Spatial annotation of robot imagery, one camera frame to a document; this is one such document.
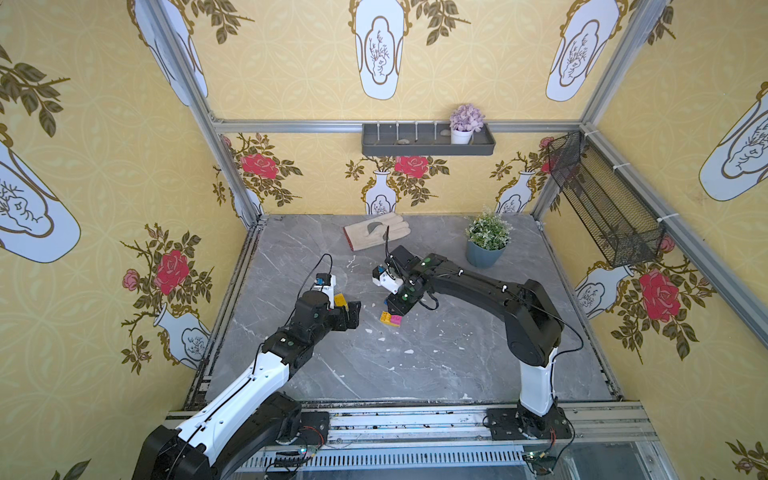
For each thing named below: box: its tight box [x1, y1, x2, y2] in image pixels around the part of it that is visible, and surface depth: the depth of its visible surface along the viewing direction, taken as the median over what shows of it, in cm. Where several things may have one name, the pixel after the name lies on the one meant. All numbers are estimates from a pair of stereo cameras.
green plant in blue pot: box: [465, 212, 513, 268], surface depth 100 cm
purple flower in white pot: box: [449, 104, 486, 145], surface depth 85 cm
